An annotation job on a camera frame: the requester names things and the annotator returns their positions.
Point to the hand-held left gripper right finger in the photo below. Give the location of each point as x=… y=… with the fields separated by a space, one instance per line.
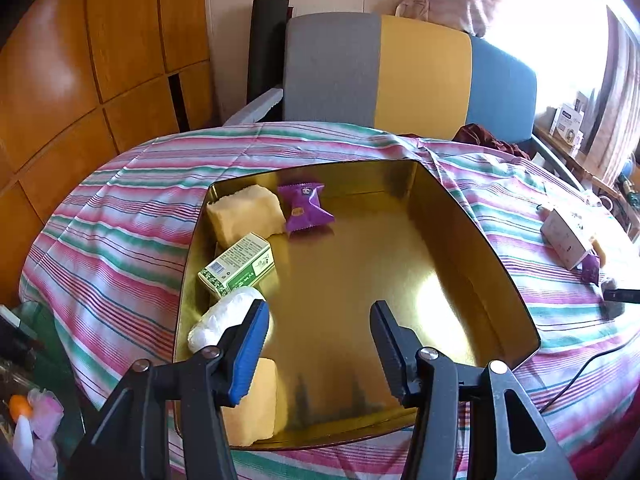
x=390 y=355

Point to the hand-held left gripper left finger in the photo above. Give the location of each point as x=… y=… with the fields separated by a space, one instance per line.
x=247 y=355

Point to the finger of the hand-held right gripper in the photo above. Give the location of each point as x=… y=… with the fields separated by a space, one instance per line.
x=622 y=294

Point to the purple snack packet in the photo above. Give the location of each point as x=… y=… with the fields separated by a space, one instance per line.
x=304 y=207
x=591 y=267

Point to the white plastic bag ball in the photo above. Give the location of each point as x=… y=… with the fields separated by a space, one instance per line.
x=225 y=317

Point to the gold metal tin box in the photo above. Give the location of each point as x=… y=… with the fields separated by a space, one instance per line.
x=360 y=285

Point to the white socket box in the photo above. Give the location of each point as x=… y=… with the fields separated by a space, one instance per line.
x=567 y=237

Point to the green soap box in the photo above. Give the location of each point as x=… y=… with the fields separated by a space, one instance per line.
x=237 y=265

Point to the blue round object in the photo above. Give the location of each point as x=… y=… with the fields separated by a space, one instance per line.
x=628 y=170

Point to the wooden side table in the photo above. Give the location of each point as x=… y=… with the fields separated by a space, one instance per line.
x=575 y=170

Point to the white printed carton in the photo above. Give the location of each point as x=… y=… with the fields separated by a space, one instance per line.
x=567 y=127

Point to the striped side curtain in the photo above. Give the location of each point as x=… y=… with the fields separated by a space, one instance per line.
x=617 y=110

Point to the striped tablecloth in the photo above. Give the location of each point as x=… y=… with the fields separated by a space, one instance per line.
x=125 y=200

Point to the green glass table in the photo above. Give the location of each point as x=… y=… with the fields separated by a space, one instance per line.
x=50 y=360

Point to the dark red cloth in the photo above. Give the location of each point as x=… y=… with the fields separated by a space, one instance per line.
x=487 y=140

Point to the pink plastic object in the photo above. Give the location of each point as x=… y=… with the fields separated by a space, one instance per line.
x=45 y=425

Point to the white orange-capped bottle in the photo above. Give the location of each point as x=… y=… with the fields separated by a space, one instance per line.
x=22 y=430

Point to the window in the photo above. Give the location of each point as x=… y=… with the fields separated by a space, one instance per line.
x=560 y=25

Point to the grey yellow blue sofa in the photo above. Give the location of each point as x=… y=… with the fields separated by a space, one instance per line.
x=425 y=75

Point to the black rolled mat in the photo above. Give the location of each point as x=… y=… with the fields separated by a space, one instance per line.
x=267 y=45

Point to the wooden wardrobe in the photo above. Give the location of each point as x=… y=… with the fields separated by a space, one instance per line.
x=75 y=70

